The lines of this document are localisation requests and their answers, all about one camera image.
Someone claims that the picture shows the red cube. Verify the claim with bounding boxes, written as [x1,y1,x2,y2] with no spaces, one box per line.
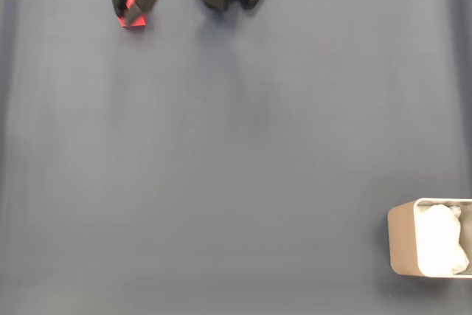
[118,0,148,29]

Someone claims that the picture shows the beige metal box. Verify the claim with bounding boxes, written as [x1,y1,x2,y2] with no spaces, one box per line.
[386,197,472,278]

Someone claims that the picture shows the dark blue mat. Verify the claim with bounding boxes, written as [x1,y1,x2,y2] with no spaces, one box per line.
[0,0,472,315]

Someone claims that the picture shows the white crumpled paper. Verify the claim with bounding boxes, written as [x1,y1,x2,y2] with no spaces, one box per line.
[418,203,471,277]

